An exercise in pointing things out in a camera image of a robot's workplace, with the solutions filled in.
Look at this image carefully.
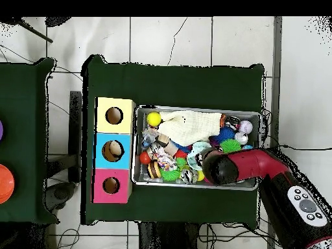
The mint green cloth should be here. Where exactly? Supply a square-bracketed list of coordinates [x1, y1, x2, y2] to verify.
[186, 141, 212, 171]

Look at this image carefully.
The orange plastic bowl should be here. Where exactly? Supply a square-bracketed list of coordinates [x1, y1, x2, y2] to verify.
[0, 163, 16, 205]

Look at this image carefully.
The shallow clear mesh bin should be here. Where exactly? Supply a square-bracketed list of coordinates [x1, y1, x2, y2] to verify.
[131, 104, 262, 191]

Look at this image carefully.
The wooden three-hole sorting box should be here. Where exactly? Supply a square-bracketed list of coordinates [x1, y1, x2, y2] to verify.
[91, 97, 137, 204]

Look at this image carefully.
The yellow ball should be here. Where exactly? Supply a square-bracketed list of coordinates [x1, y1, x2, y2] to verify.
[146, 112, 162, 127]

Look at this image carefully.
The cream muslin cloth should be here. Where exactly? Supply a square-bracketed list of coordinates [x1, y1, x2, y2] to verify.
[157, 110, 223, 148]

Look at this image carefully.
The red-orange ball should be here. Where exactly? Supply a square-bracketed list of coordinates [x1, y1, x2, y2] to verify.
[139, 151, 152, 166]

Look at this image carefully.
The brown striped burger toy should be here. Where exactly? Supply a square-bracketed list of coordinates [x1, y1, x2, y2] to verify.
[147, 160, 162, 180]

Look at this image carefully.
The dark green tablecloth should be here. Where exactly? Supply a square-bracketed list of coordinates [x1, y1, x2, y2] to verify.
[0, 57, 60, 225]
[80, 53, 265, 229]

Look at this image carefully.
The blue spiky ball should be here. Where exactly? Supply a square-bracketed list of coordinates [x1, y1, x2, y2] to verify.
[209, 125, 236, 145]

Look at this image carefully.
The large green spiky ball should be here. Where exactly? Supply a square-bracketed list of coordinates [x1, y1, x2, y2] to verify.
[219, 138, 243, 154]

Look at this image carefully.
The white baseball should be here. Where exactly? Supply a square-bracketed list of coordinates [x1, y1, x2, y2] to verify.
[237, 119, 254, 135]

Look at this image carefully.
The person's foot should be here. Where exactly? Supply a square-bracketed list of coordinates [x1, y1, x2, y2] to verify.
[44, 16, 72, 28]

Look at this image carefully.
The black tripod leg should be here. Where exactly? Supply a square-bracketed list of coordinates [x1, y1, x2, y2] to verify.
[0, 16, 54, 43]

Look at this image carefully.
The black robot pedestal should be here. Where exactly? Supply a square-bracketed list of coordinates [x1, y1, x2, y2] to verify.
[138, 221, 200, 249]

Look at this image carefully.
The black power cable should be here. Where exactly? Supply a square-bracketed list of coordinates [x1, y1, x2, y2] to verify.
[278, 144, 332, 152]

